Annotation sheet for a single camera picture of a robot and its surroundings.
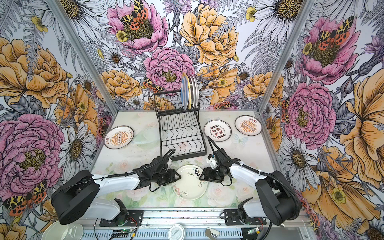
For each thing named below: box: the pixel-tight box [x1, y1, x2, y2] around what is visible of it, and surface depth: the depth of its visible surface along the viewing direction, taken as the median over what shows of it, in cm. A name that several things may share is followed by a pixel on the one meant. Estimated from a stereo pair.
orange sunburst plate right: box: [234, 115, 263, 137], surface depth 114 cm
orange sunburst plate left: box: [103, 125, 135, 150], surface depth 107 cm
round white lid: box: [168, 224, 185, 240], surface depth 66 cm
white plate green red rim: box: [188, 75, 197, 110], surface depth 85 cm
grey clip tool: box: [205, 228, 220, 240], surface depth 70 cm
